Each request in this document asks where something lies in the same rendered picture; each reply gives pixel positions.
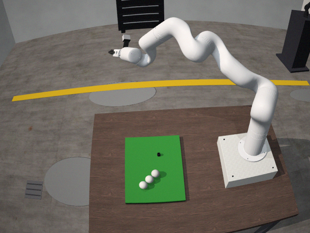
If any white ball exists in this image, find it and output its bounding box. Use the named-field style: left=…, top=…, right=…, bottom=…
left=151, top=169, right=160, bottom=177
left=139, top=181, right=148, bottom=189
left=145, top=175, right=154, bottom=183

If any green turf mat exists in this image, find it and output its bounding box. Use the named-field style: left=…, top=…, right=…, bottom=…
left=125, top=135, right=186, bottom=204

